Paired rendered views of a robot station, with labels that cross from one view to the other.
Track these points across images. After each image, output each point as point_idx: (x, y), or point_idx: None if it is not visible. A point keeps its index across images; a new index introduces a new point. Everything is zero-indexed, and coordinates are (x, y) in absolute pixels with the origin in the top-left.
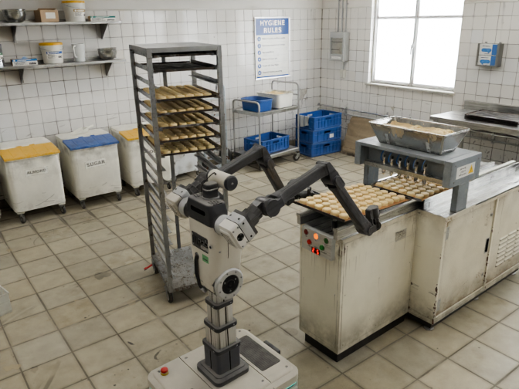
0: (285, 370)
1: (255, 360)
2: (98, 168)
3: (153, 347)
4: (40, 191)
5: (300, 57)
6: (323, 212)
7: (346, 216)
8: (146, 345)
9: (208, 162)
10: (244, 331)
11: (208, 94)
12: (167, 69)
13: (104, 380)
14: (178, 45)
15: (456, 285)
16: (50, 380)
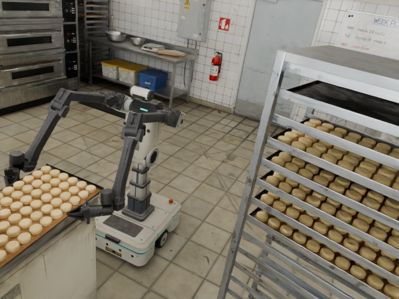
0: (97, 217)
1: (120, 219)
2: None
3: (215, 264)
4: None
5: None
6: (67, 172)
7: (43, 166)
8: (222, 265)
9: (297, 286)
10: (137, 240)
11: (278, 136)
12: (314, 81)
13: (221, 234)
14: (342, 54)
15: None
16: (250, 228)
